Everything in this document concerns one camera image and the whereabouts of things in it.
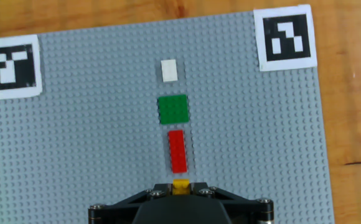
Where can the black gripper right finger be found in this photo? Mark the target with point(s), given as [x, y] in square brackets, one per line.
[246, 208]

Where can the black white marker tag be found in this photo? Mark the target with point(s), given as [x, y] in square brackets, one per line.
[12, 67]
[287, 37]

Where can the green lego plate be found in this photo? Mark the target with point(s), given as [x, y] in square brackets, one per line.
[173, 109]

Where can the red lego brick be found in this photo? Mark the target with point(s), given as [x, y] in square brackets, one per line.
[177, 151]

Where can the white lego brick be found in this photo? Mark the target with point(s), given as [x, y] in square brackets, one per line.
[169, 70]

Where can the grey lego baseplate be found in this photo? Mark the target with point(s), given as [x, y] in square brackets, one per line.
[90, 140]

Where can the yellow lego brick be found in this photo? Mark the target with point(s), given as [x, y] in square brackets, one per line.
[180, 186]

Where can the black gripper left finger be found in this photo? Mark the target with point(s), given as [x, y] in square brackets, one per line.
[121, 208]

